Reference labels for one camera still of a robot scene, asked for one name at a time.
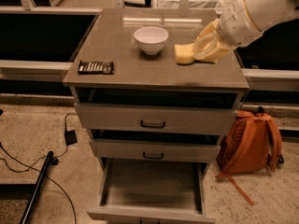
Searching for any grey bottom drawer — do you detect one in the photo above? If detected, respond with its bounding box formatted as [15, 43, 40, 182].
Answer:
[88, 159, 215, 224]

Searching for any grey drawer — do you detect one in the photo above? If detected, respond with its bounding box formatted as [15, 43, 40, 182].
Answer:
[90, 130, 220, 163]
[75, 89, 237, 135]
[88, 159, 215, 224]

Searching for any grey middle drawer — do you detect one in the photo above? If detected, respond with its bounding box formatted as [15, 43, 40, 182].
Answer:
[90, 130, 220, 163]

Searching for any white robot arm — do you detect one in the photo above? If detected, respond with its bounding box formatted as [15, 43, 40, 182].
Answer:
[192, 0, 298, 63]

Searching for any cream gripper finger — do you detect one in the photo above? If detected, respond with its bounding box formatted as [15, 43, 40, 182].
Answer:
[193, 44, 233, 63]
[193, 30, 220, 54]

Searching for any orange backpack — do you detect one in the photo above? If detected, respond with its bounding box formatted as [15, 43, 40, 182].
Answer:
[216, 106, 284, 206]

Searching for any black power adapter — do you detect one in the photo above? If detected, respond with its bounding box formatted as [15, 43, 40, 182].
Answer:
[64, 130, 77, 146]

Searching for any yellow sponge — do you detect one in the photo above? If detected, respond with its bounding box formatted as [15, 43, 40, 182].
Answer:
[174, 43, 194, 64]

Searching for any grey drawer cabinet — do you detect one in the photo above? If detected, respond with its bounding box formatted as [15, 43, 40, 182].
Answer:
[63, 7, 250, 224]

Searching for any white ceramic bowl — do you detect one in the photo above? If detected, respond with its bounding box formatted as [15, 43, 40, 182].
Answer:
[134, 26, 169, 55]

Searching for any grey top drawer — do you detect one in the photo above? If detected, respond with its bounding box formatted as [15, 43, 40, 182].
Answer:
[75, 89, 237, 135]

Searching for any black floor cable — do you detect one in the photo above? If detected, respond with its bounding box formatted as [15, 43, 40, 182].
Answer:
[0, 111, 78, 224]

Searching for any black snack packet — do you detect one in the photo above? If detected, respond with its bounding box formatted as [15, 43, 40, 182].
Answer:
[78, 62, 114, 75]

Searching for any black metal pole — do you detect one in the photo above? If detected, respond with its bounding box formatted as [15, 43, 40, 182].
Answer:
[20, 151, 53, 224]

